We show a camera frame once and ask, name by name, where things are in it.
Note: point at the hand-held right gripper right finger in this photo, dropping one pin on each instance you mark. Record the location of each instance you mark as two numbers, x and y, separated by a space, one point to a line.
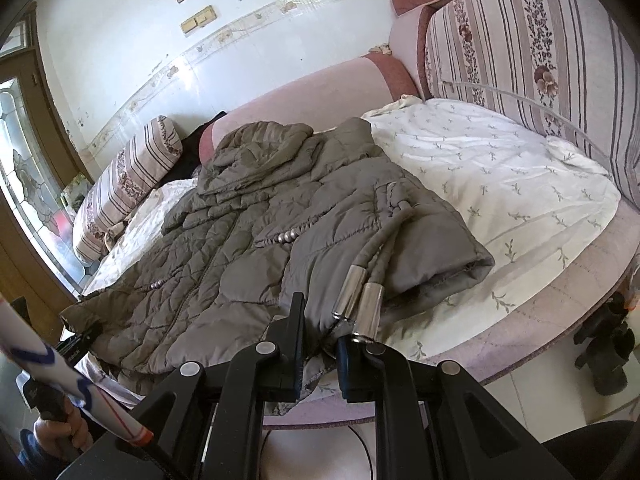
347 370

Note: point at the striped floral pillow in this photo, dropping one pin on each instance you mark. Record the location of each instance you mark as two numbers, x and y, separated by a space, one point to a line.
125 180

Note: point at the person's left hand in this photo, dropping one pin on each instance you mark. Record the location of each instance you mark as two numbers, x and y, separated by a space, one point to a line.
75 430

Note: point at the striped floral headboard cushion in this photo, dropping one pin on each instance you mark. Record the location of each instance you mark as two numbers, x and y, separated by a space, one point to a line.
525 50

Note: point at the pink round bed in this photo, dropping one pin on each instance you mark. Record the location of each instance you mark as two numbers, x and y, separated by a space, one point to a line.
525 330

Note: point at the beige wall switch plate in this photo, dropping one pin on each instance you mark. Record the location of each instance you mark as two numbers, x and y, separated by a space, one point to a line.
199 20

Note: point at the black cloth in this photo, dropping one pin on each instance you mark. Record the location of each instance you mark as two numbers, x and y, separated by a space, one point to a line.
192 152

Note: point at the black boot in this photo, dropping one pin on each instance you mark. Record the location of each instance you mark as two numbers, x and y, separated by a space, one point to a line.
605 365
620 315

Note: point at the white blue-printed tube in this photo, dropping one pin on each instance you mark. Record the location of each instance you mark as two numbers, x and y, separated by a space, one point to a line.
60 367

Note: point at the wooden door with stained glass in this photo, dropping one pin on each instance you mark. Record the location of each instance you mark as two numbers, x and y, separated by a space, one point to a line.
25 160

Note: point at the green printed box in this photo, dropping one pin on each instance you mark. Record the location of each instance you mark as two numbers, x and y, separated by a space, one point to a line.
75 192

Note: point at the grey-brown quilted puffer jacket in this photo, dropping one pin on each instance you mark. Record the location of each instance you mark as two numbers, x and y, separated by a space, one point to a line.
250 240

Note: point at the person's dark trouser leg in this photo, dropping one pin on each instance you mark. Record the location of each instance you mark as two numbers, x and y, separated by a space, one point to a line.
590 452

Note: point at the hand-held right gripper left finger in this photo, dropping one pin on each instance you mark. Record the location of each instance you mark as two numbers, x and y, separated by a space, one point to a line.
290 360

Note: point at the person's left forearm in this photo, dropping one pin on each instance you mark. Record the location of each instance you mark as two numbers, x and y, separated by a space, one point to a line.
35 455

